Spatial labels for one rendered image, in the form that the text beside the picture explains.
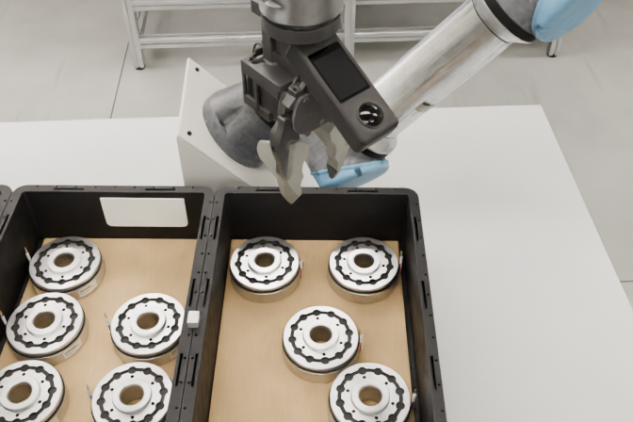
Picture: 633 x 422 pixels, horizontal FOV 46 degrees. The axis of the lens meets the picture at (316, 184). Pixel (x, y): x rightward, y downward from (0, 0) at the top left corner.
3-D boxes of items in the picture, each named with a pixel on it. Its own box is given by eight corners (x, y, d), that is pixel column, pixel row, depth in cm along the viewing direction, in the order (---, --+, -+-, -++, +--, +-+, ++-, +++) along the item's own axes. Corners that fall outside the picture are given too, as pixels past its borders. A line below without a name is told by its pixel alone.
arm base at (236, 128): (208, 82, 133) (247, 49, 129) (268, 133, 140) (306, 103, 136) (196, 130, 122) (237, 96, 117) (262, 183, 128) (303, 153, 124)
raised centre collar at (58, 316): (32, 307, 102) (31, 304, 102) (67, 307, 102) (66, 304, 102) (21, 336, 99) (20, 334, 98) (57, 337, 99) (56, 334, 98)
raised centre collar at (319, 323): (337, 353, 97) (337, 351, 97) (300, 349, 97) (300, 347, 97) (340, 323, 101) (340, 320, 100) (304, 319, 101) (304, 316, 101)
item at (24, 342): (20, 294, 105) (19, 291, 104) (90, 295, 105) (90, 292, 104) (-4, 355, 97) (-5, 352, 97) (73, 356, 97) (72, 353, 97)
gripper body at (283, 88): (299, 79, 79) (297, -25, 70) (354, 117, 74) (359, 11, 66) (241, 108, 75) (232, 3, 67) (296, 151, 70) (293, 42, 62)
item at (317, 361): (355, 375, 95) (355, 372, 95) (277, 366, 96) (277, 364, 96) (361, 312, 103) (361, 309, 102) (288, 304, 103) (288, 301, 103)
